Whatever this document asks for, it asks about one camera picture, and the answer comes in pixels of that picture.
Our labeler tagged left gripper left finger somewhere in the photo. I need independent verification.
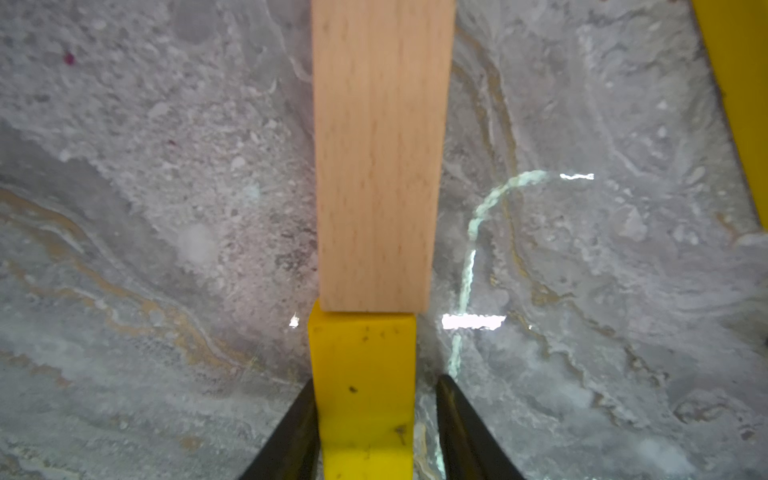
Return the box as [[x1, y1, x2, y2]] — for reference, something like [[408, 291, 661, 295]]
[[239, 380, 320, 480]]

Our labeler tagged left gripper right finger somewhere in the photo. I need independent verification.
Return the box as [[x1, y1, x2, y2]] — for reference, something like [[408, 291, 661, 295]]
[[435, 374, 525, 480]]

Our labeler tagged wooden block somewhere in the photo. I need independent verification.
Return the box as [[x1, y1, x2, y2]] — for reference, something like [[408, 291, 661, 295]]
[[311, 1, 456, 313]]

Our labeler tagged yellow block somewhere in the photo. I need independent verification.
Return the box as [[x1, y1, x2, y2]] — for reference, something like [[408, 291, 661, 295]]
[[308, 305, 417, 480], [692, 0, 767, 226]]

